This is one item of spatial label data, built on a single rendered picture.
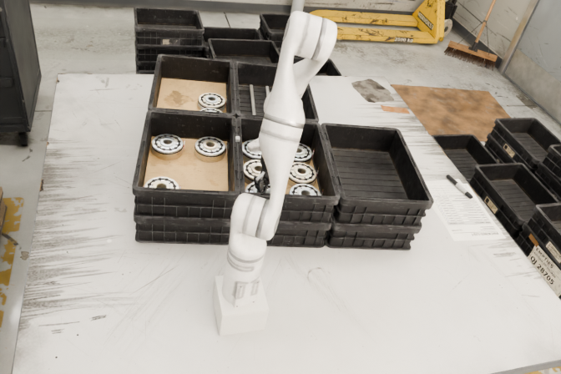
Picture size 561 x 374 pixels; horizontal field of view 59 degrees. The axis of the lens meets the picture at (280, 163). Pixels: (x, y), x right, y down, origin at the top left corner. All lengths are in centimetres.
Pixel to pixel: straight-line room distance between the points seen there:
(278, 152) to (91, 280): 70
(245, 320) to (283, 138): 53
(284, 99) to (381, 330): 75
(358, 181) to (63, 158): 104
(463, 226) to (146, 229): 111
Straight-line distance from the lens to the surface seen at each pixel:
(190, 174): 162
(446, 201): 200
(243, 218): 110
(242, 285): 126
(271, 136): 107
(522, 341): 169
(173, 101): 195
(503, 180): 287
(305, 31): 107
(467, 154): 316
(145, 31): 307
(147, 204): 145
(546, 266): 241
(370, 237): 164
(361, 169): 177
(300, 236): 157
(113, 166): 185
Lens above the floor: 189
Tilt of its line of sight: 38 degrees down
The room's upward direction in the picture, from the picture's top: 11 degrees clockwise
